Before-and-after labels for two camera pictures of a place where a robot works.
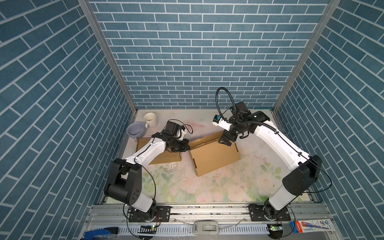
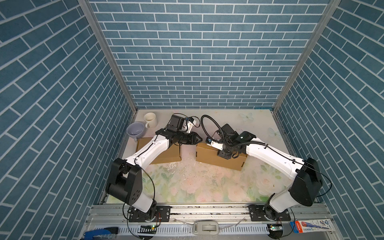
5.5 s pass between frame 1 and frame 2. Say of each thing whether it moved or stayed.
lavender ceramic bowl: stayed
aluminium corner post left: stayed
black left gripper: moved
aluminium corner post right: stayed
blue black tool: stayed
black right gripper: moved
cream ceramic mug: stayed
